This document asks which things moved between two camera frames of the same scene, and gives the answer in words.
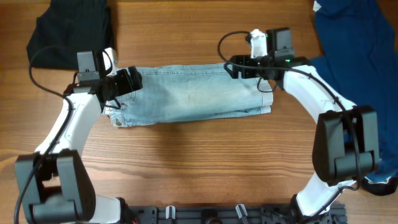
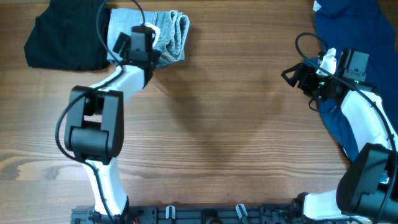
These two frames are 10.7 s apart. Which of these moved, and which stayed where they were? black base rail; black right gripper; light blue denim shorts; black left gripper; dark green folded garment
Moved: light blue denim shorts; black right gripper; black left gripper
Stayed: black base rail; dark green folded garment
